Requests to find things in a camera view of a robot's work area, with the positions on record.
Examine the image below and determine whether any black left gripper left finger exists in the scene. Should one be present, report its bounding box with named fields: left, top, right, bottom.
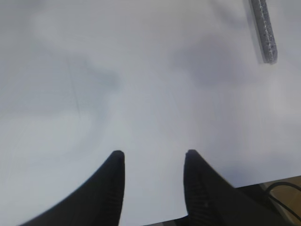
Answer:
left=24, top=151, right=125, bottom=226

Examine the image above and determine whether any blue glitter glue pen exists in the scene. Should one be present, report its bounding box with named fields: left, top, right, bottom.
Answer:
left=250, top=0, right=278, bottom=65

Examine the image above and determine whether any black cable below table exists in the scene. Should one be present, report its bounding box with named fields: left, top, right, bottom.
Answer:
left=264, top=181, right=301, bottom=224

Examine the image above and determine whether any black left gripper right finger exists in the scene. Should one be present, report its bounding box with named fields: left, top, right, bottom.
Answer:
left=183, top=150, right=289, bottom=226

